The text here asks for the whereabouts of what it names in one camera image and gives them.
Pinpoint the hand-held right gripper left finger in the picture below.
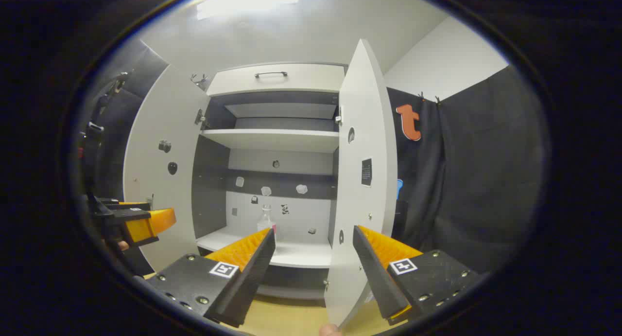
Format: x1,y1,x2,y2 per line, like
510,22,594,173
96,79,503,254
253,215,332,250
146,228,276,328

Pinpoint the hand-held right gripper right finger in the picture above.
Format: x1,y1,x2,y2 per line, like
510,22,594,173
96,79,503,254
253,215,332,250
352,225,482,326

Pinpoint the clear bottle pink label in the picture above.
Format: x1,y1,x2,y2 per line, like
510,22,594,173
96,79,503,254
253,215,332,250
257,205,277,242

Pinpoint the white and grey cabinet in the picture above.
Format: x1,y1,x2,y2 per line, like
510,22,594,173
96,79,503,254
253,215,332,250
192,62,348,300

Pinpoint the white cabinet door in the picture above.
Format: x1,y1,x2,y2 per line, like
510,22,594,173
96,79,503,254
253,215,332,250
123,64,212,273
323,38,399,329

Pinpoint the white cabinet bottom board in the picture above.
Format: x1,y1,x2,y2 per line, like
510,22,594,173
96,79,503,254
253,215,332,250
196,227,333,268

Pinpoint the white cabinet shelf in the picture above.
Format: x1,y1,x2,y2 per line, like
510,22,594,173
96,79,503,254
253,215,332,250
200,128,340,154

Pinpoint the white cabinet drawer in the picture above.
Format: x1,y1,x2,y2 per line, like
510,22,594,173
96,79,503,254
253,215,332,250
207,63,346,97

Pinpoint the dark metal stand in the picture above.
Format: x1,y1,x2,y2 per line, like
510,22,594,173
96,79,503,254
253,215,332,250
78,71,133,159

